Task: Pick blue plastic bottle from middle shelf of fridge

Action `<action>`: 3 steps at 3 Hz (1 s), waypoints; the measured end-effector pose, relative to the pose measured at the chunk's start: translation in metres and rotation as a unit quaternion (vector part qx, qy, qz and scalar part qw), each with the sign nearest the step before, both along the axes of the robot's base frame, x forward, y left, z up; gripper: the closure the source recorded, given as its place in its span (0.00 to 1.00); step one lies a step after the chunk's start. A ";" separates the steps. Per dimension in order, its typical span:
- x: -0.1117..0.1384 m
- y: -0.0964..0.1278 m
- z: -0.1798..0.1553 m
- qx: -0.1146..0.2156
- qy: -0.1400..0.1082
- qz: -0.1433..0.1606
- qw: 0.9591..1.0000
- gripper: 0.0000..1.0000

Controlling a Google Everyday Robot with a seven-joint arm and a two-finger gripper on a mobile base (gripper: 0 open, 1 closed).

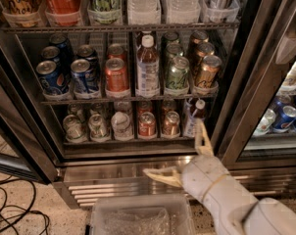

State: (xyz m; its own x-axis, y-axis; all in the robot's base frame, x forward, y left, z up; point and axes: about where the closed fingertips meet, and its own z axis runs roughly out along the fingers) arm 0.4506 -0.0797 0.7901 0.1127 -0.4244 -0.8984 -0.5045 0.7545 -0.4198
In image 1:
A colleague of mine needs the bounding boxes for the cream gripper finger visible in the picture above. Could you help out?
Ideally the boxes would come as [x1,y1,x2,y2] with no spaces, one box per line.
[143,166,182,188]
[194,118,214,157]

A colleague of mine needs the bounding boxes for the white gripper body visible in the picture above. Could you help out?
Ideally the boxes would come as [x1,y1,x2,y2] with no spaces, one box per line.
[181,155,229,202]

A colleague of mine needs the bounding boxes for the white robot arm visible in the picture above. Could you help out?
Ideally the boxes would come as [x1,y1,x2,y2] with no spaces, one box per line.
[143,119,296,235]

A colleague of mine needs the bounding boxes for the bottom tea bottle white cap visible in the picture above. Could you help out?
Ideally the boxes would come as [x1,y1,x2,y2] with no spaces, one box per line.
[183,98,206,137]

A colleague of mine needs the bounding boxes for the bottom clear water bottle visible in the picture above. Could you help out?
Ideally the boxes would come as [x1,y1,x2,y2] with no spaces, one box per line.
[111,112,134,141]

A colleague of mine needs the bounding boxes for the clear water bottle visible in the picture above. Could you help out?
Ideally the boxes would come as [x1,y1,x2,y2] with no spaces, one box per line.
[165,0,201,24]
[111,112,134,141]
[127,0,161,24]

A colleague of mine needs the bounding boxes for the white can right fridge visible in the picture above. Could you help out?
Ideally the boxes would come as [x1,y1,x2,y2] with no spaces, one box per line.
[253,109,276,136]

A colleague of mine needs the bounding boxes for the blue Pepsi can right fridge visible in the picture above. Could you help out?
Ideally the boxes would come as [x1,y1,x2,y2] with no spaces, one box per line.
[272,106,296,133]

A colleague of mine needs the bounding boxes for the stainless steel display fridge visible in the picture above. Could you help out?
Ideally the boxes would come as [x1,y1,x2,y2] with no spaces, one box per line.
[0,0,296,208]

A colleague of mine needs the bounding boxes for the clear water bottle right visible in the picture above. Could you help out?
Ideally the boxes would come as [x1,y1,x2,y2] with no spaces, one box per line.
[165,0,201,24]

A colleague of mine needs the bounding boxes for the open fridge glass door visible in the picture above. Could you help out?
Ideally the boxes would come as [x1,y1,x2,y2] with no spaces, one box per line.
[0,32,59,184]

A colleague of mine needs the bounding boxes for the clear water bottle left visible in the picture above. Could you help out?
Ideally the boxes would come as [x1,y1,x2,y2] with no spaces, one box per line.
[127,0,161,24]

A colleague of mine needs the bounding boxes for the green LaCroix can top shelf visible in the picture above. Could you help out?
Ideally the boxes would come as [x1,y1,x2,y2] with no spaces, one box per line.
[90,0,121,24]

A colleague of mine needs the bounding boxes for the yellow LaCroix can top shelf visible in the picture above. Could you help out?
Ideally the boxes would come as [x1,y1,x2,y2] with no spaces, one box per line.
[0,0,42,27]

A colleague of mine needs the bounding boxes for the bottom front bronze can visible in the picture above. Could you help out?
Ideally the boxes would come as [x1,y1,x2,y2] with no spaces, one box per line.
[162,111,180,138]

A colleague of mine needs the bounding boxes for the clear plastic bin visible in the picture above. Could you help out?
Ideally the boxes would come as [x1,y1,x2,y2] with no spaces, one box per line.
[89,194,196,235]

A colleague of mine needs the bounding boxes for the bottom front red can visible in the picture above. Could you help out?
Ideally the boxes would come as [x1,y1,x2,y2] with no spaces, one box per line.
[138,112,156,138]

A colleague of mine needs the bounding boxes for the front gold LaCroix can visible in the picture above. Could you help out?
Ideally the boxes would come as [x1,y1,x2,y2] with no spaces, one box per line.
[193,55,222,93]

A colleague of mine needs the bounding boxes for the gold lacroix can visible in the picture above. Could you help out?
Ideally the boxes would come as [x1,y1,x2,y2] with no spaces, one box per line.
[190,41,216,73]
[193,55,222,93]
[187,30,209,54]

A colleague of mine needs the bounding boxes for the front green LaCroix can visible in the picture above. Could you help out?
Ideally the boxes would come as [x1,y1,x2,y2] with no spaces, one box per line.
[165,56,189,95]

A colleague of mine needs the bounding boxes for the middle gold LaCroix can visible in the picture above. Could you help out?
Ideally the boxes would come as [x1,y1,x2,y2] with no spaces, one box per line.
[190,41,216,73]

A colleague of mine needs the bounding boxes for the middle green LaCroix can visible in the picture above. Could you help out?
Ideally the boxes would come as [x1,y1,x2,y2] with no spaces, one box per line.
[165,43,184,65]

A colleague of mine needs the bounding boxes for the bottom front silver can left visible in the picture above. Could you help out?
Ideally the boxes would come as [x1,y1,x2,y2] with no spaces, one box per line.
[63,115,87,143]

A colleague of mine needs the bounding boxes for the rear gold LaCroix can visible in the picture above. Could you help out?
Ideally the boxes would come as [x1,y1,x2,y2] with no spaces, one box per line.
[187,30,209,54]

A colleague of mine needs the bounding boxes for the front orange soda can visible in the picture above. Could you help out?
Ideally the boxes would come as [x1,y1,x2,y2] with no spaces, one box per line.
[105,58,130,98]

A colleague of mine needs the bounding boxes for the orange soda can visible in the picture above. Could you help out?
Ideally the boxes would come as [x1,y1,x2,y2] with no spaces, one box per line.
[105,58,130,98]
[107,43,126,61]

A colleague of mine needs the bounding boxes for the rear green LaCroix can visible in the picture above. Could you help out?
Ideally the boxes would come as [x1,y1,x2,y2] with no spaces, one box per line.
[161,31,180,48]

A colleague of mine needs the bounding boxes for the rear orange soda can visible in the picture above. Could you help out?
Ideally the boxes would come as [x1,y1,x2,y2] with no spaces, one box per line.
[107,43,126,61]

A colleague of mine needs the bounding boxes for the front blue Pepsi can right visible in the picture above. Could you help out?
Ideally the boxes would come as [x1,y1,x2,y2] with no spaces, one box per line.
[71,59,100,99]

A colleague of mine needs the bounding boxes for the blue pepsi can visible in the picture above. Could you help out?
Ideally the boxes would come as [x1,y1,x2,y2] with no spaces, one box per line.
[49,33,74,63]
[40,46,61,66]
[35,61,70,101]
[71,59,100,99]
[76,44,100,71]

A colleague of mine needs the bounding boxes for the rear blue Pepsi can right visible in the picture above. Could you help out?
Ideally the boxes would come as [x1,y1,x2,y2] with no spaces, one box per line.
[76,44,100,71]

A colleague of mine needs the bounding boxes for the front blue Pepsi can left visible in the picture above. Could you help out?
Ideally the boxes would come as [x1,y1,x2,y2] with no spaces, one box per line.
[35,61,70,101]

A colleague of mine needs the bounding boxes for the middle blue Pepsi can left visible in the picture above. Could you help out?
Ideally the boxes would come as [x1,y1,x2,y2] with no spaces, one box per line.
[40,46,61,66]

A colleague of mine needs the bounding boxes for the rear blue Pepsi can left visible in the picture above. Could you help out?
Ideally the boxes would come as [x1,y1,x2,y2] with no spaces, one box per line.
[49,33,74,63]

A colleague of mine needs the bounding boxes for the red Coca-Cola can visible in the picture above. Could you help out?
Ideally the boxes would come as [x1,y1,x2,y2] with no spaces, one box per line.
[46,0,80,26]

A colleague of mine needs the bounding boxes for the black floor cables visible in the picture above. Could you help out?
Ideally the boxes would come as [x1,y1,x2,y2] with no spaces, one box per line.
[0,170,51,235]

